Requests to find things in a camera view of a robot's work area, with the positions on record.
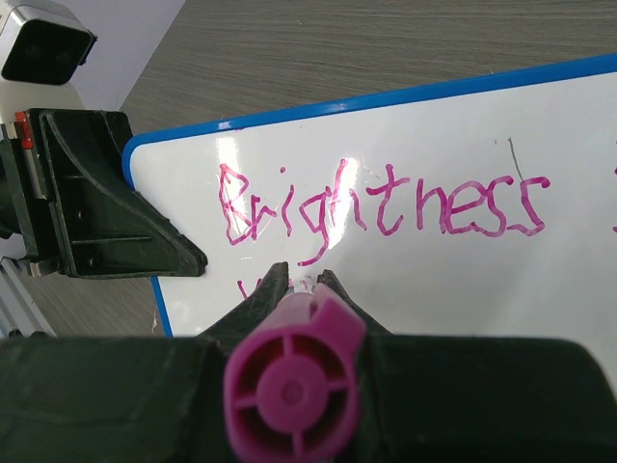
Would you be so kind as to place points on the white marker magenta cap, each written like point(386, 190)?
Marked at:
point(290, 387)

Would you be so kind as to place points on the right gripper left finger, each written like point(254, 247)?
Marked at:
point(143, 399)

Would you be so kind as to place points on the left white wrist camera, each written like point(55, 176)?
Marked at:
point(42, 45)

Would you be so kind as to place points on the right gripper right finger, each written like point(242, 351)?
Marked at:
point(478, 399)

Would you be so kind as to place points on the blue framed whiteboard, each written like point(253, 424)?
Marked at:
point(482, 206)

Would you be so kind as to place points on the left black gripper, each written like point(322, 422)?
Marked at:
point(97, 226)

